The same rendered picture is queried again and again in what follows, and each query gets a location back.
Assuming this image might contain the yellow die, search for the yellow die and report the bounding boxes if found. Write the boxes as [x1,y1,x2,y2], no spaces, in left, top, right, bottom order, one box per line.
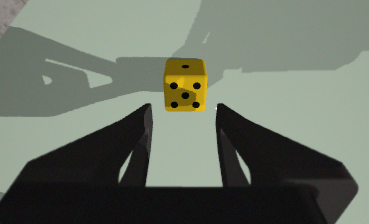
[163,60,208,112]

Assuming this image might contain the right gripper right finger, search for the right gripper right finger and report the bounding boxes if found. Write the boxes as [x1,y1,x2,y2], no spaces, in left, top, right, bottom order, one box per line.
[215,103,359,224]

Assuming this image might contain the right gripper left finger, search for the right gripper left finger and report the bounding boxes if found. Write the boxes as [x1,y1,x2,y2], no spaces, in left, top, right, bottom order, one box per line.
[12,103,153,186]

